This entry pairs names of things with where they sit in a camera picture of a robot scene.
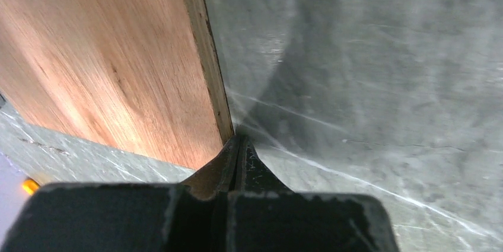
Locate yellow utility knife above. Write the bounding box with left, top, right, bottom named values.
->
left=21, top=178, right=40, bottom=196

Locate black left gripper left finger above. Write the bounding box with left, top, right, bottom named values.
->
left=181, top=136, right=240, bottom=200

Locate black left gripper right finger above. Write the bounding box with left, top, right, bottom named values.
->
left=235, top=135, right=291, bottom=192

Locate brown plywood board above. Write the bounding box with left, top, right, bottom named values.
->
left=1, top=0, right=234, bottom=169

